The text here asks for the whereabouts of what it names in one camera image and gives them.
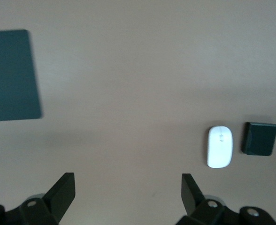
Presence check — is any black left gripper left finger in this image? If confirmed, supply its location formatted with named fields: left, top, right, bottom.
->
left=0, top=172, right=76, bottom=225

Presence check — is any small black box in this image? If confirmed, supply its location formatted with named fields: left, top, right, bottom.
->
left=241, top=121, right=276, bottom=157

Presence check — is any black mouse pad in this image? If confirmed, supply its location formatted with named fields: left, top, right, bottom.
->
left=0, top=29, right=43, bottom=122

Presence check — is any brown table cover mat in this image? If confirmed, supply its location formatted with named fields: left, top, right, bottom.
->
left=0, top=0, right=276, bottom=225

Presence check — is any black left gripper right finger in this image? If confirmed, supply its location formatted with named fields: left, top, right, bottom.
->
left=175, top=173, right=276, bottom=225

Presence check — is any white computer mouse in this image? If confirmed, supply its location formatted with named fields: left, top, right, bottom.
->
left=207, top=126, right=234, bottom=169

